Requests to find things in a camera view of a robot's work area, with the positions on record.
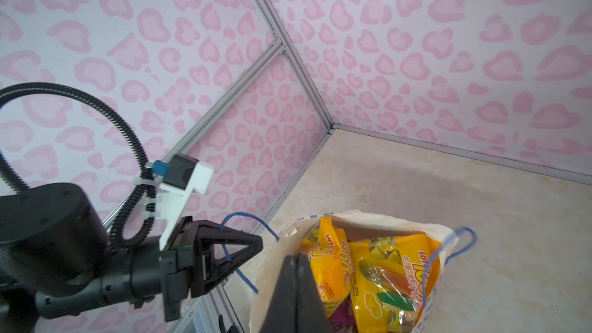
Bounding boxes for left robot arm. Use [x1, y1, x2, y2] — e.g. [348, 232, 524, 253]
[1, 183, 263, 332]

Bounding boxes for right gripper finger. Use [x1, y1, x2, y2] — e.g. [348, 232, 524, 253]
[295, 254, 332, 333]

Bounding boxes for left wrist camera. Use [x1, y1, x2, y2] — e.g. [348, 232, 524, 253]
[151, 154, 214, 251]

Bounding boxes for purple grape candy bag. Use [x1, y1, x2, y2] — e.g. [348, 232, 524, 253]
[330, 298, 358, 333]

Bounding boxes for yellow candy bag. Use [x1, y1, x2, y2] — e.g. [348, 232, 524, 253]
[299, 217, 354, 318]
[346, 229, 442, 332]

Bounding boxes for white paper bag blue handles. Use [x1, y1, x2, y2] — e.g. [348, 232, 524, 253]
[250, 211, 477, 332]

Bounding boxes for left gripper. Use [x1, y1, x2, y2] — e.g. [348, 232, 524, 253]
[159, 216, 298, 333]

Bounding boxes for aluminium frame strut diagonal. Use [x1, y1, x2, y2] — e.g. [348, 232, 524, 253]
[101, 39, 285, 232]

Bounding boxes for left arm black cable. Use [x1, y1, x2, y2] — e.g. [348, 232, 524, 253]
[0, 82, 157, 249]

